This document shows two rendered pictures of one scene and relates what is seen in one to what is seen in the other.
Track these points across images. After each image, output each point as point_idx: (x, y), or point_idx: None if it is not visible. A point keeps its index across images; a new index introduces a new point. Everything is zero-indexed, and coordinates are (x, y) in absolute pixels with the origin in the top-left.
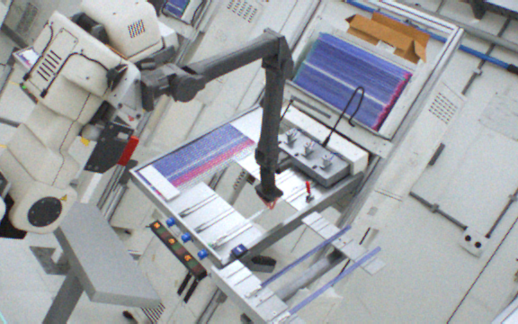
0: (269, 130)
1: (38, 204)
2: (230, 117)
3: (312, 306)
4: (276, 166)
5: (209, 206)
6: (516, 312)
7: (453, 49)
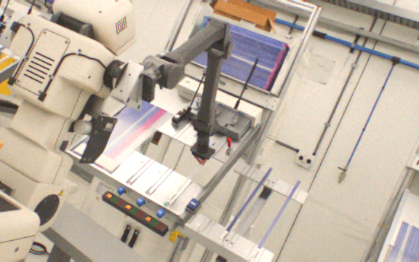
0: (210, 102)
1: (41, 204)
2: None
3: None
4: (212, 130)
5: (149, 171)
6: (404, 211)
7: (316, 22)
